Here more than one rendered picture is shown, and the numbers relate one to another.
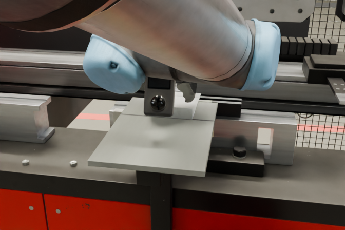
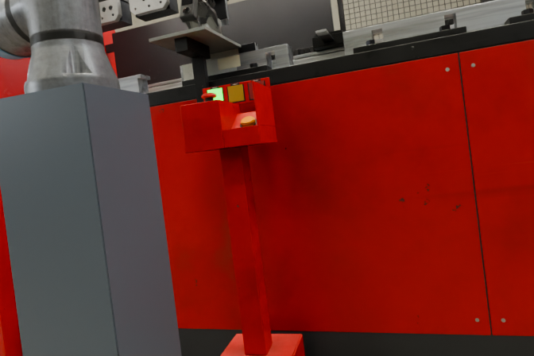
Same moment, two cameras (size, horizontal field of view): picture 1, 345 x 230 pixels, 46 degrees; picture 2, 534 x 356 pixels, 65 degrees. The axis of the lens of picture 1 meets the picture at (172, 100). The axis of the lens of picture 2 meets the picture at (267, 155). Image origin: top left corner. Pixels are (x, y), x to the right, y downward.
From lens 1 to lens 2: 0.97 m
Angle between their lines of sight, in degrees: 23
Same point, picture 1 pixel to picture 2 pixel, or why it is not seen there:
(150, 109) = (183, 14)
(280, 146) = (280, 61)
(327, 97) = not seen: hidden behind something
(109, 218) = (175, 116)
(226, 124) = (246, 55)
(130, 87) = not seen: outside the picture
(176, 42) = not seen: outside the picture
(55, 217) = not seen: hidden behind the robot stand
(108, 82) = not seen: outside the picture
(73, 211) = (154, 117)
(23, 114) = (132, 82)
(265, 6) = not seen: outside the picture
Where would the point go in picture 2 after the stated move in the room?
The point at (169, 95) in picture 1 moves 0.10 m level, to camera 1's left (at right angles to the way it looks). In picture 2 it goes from (191, 5) to (159, 11)
